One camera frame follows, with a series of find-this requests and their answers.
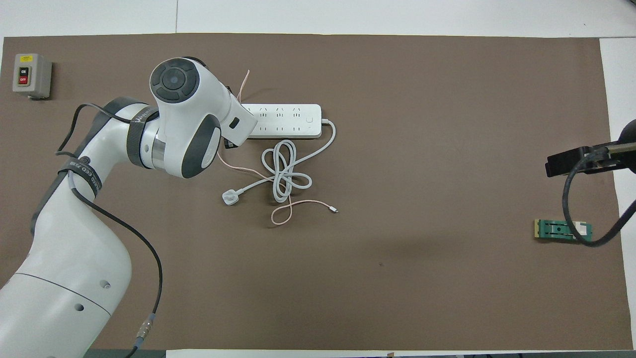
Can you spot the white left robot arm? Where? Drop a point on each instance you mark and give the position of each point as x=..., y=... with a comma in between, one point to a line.
x=74, y=248

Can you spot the white power strip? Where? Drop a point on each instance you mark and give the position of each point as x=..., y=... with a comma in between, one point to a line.
x=288, y=121

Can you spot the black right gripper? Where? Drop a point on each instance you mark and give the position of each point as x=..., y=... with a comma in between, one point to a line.
x=618, y=159

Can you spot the grey on-off switch box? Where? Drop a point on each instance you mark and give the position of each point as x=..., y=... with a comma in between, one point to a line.
x=31, y=74

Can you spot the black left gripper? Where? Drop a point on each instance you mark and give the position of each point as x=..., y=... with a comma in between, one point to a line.
x=231, y=144

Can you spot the brown table mat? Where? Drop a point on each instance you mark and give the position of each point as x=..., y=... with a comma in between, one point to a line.
x=348, y=288

